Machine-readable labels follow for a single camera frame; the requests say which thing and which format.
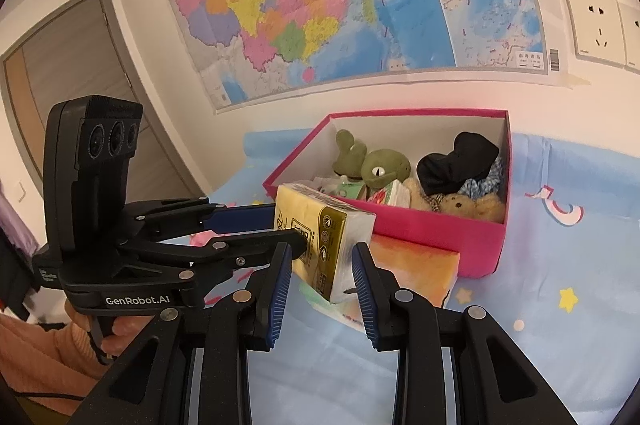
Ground orange left sleeve forearm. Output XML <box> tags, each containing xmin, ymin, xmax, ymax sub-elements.
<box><xmin>0</xmin><ymin>315</ymin><xmax>107</xmax><ymax>416</ymax></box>

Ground white wall socket panel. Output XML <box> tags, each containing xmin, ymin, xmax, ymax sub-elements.
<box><xmin>566</xmin><ymin>0</ymin><xmax>626</xmax><ymax>68</ymax></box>

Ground pink open cardboard box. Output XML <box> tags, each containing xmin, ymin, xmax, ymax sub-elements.
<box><xmin>264</xmin><ymin>109</ymin><xmax>511</xmax><ymax>278</ymax></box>

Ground orange green tissue box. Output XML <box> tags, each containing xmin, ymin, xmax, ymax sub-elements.
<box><xmin>299</xmin><ymin>234</ymin><xmax>460</xmax><ymax>332</ymax></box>

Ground pink floral tissue pack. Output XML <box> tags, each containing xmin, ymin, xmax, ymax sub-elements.
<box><xmin>314</xmin><ymin>176</ymin><xmax>411</xmax><ymax>208</ymax></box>

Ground person's left hand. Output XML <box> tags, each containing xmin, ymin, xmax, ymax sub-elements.
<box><xmin>64</xmin><ymin>301</ymin><xmax>152</xmax><ymax>357</ymax></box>

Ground purple and black hanging clothes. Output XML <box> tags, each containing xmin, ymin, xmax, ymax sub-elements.
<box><xmin>1</xmin><ymin>194</ymin><xmax>40</xmax><ymax>321</ymax></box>

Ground black plush toy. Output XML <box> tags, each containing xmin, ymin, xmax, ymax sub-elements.
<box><xmin>416</xmin><ymin>132</ymin><xmax>499</xmax><ymax>196</ymax></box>

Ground beige bunny plush toy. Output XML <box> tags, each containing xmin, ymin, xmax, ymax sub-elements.
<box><xmin>402</xmin><ymin>177</ymin><xmax>506</xmax><ymax>223</ymax></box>

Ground yellow tissue paper pack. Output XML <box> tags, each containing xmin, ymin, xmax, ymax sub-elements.
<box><xmin>274</xmin><ymin>184</ymin><xmax>375</xmax><ymax>304</ymax></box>

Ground grey wooden door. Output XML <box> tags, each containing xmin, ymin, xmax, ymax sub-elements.
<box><xmin>1</xmin><ymin>0</ymin><xmax>203</xmax><ymax>201</ymax></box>

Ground blue cartoon bed sheet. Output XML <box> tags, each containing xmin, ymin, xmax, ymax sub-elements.
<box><xmin>164</xmin><ymin>126</ymin><xmax>640</xmax><ymax>425</ymax></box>

